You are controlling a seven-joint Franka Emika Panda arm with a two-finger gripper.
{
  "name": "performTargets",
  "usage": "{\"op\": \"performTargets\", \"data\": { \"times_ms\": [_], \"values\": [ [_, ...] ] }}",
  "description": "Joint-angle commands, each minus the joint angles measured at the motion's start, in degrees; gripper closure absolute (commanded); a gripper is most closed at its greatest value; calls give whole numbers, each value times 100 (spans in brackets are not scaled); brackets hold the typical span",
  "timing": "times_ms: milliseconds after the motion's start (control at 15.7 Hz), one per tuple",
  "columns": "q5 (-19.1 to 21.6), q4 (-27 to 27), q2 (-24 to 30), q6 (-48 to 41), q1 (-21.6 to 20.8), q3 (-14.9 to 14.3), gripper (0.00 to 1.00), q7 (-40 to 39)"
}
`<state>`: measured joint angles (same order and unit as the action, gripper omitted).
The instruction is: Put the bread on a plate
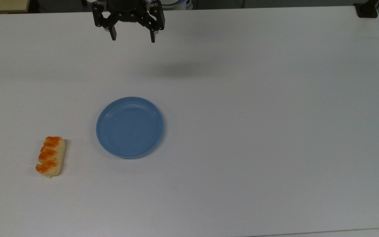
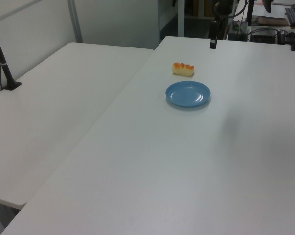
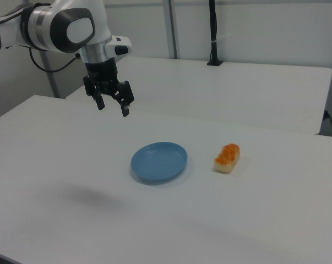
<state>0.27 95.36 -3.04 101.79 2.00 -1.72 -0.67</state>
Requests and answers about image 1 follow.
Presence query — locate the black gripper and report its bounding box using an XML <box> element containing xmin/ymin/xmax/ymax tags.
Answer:
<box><xmin>92</xmin><ymin>0</ymin><xmax>166</xmax><ymax>43</ymax></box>

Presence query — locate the orange glazed bread roll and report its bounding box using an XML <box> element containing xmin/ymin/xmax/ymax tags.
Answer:
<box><xmin>35</xmin><ymin>136</ymin><xmax>66</xmax><ymax>178</ymax></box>

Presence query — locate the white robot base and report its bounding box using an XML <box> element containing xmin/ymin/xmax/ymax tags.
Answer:
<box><xmin>161</xmin><ymin>0</ymin><xmax>193</xmax><ymax>11</ymax></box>

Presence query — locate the blue round plate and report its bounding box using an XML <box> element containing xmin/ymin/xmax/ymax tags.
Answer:
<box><xmin>96</xmin><ymin>96</ymin><xmax>164</xmax><ymax>159</ymax></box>

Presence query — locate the wooden side table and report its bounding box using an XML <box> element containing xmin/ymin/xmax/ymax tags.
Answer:
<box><xmin>0</xmin><ymin>0</ymin><xmax>31</xmax><ymax>14</ymax></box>

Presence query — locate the white adjacent table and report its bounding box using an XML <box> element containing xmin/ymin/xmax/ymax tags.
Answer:
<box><xmin>252</xmin><ymin>227</ymin><xmax>379</xmax><ymax>237</ymax></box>

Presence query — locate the black table clamp mount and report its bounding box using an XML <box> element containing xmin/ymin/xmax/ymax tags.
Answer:
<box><xmin>354</xmin><ymin>0</ymin><xmax>379</xmax><ymax>18</ymax></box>

